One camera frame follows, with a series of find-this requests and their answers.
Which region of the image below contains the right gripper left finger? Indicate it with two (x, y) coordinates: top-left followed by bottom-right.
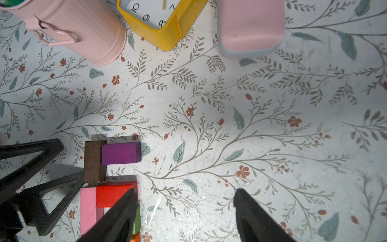
(79, 188), (138, 242)

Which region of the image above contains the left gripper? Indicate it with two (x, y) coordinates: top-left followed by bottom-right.
(1, 139), (84, 242)

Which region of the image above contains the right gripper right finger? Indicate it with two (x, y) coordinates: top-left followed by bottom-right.
(233, 189), (295, 242)

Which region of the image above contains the green block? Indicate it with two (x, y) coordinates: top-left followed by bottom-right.
(132, 206), (141, 235)

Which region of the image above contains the orange block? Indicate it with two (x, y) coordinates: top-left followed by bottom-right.
(130, 233), (141, 242)

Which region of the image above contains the pink block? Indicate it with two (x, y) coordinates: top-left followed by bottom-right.
(80, 187), (104, 235)

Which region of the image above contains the red block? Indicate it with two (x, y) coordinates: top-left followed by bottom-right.
(96, 181), (138, 208)

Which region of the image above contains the brown block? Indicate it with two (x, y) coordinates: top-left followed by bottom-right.
(83, 140), (107, 184)

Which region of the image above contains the purple block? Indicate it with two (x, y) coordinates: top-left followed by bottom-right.
(102, 142), (142, 165)

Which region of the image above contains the floral table mat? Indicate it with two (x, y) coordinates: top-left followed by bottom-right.
(1, 1), (387, 242)

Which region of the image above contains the pink pen cup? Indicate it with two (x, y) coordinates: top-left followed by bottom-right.
(1, 0), (127, 66)

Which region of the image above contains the yellow alarm clock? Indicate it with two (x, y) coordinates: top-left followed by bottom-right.
(117, 0), (207, 51)

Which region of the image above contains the pink pencil case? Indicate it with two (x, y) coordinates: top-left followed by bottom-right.
(217, 0), (285, 59)

